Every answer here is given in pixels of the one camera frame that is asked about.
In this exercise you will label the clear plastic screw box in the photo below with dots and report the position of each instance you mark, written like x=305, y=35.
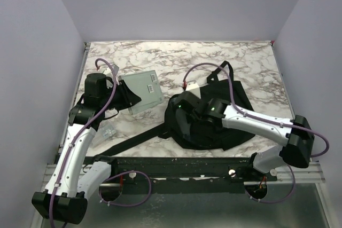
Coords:
x=106, y=132

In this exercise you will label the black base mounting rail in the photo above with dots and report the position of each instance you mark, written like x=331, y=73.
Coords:
x=190, y=175

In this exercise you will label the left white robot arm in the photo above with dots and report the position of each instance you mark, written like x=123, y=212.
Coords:
x=66, y=195

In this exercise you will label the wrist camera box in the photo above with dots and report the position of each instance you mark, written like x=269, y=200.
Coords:
x=111, y=71
x=194, y=88

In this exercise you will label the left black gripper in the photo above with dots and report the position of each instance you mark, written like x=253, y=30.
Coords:
x=129, y=97

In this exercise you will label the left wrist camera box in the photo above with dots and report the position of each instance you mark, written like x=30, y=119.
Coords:
x=111, y=71

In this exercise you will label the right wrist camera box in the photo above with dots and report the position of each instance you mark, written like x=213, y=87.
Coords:
x=194, y=88

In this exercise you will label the grey notebook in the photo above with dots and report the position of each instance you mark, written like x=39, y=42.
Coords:
x=146, y=86

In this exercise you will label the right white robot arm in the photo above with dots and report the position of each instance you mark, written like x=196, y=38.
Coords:
x=294, y=137

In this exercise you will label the black student backpack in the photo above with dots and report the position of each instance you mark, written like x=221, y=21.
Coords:
x=221, y=85

